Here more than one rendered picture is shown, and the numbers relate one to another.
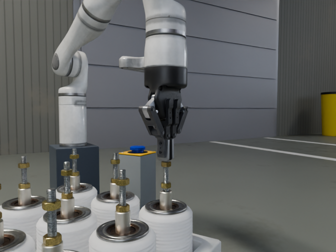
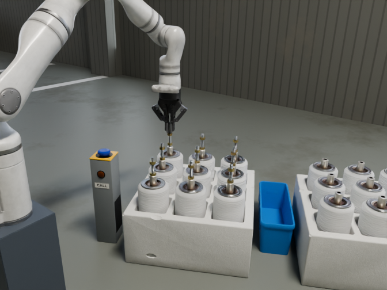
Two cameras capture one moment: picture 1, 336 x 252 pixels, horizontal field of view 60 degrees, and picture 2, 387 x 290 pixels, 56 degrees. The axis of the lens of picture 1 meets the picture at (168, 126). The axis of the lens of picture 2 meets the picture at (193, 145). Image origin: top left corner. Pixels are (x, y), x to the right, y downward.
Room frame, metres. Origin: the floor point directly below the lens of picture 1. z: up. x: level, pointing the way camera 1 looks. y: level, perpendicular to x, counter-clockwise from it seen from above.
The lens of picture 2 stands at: (0.90, 1.18, 0.79)
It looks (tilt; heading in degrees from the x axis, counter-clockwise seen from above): 22 degrees down; 248
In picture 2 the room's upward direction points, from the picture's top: 1 degrees clockwise
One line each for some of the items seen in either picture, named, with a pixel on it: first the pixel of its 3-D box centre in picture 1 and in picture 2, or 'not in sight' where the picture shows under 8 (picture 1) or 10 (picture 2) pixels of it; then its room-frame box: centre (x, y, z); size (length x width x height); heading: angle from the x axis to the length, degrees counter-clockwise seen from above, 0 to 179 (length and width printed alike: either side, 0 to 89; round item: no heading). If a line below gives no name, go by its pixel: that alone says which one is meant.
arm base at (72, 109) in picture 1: (73, 121); (6, 182); (1.02, 0.33, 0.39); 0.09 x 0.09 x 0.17; 31
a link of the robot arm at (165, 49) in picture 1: (157, 52); (168, 80); (0.52, 0.02, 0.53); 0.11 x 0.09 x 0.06; 58
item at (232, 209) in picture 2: not in sight; (227, 217); (0.43, 0.33, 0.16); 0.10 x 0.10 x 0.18
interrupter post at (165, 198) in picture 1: (165, 200); (170, 150); (0.51, 0.00, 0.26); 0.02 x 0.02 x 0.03
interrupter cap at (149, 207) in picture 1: (165, 207); (170, 153); (0.51, 0.00, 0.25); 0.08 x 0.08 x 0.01
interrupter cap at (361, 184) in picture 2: not in sight; (369, 186); (0.01, 0.45, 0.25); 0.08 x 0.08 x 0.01
